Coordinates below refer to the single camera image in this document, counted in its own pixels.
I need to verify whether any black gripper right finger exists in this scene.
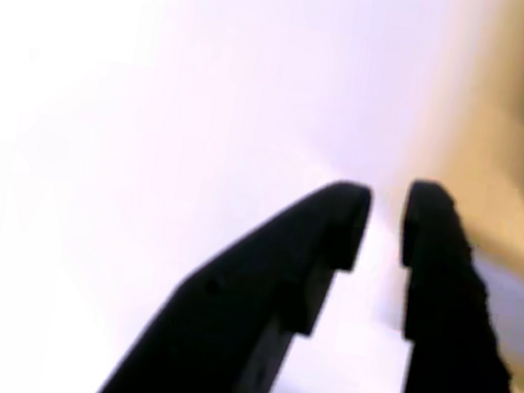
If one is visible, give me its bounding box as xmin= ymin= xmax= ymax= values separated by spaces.
xmin=373 ymin=176 xmax=524 ymax=393

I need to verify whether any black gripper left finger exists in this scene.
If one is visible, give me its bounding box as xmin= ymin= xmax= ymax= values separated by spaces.
xmin=89 ymin=147 xmax=374 ymax=393

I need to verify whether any yellow open cardboard box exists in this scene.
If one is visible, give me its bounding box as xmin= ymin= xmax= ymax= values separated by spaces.
xmin=374 ymin=0 xmax=524 ymax=393

